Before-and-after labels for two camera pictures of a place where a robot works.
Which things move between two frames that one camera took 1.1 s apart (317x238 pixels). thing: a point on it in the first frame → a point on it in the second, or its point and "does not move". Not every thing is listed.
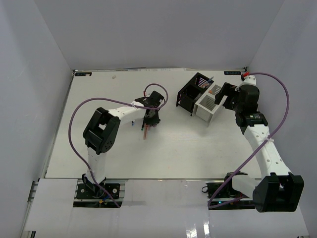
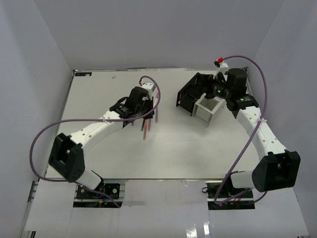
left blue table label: [82, 74] does not move
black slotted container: [186, 97] does not move
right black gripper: [227, 90] → [208, 82]
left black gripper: [155, 120] → [150, 103]
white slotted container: [206, 108] does not move
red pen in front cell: [145, 130] does not move
